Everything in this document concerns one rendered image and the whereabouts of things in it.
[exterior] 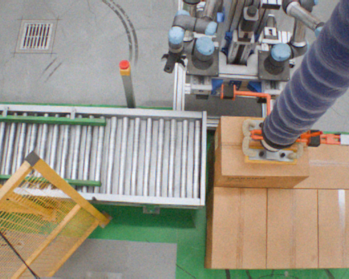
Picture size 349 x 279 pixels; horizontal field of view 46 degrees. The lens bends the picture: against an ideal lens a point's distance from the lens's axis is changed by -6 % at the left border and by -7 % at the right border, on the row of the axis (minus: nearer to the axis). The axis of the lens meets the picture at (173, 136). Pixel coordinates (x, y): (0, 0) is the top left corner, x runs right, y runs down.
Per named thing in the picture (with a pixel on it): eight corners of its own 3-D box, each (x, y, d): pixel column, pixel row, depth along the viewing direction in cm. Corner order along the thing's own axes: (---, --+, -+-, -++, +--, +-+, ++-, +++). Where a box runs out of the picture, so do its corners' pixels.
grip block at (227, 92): (221, 99, 272) (221, 96, 267) (221, 87, 274) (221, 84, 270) (234, 100, 272) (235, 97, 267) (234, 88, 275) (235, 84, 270)
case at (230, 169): (214, 186, 318) (221, 175, 280) (214, 133, 330) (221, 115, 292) (293, 187, 319) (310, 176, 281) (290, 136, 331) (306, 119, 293)
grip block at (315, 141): (306, 146, 265) (308, 143, 259) (305, 131, 268) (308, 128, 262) (318, 147, 265) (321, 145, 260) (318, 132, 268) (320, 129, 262)
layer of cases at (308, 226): (206, 268, 339) (211, 268, 301) (209, 147, 368) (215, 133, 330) (346, 267, 340) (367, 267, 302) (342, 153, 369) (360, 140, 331)
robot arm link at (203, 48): (211, 63, 281) (213, 53, 268) (190, 58, 282) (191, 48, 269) (214, 47, 285) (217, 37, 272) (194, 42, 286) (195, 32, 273)
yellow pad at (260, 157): (244, 162, 272) (246, 160, 267) (244, 147, 275) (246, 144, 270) (296, 165, 272) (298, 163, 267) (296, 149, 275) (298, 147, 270)
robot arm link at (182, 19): (196, 20, 223) (191, 37, 220) (175, 15, 223) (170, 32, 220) (197, 12, 215) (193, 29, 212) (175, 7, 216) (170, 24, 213)
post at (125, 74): (129, 119, 389) (119, 70, 293) (129, 112, 391) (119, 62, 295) (137, 119, 389) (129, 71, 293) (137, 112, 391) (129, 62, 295)
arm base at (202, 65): (191, 49, 295) (192, 42, 286) (213, 50, 295) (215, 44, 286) (191, 69, 291) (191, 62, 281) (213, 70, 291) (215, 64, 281)
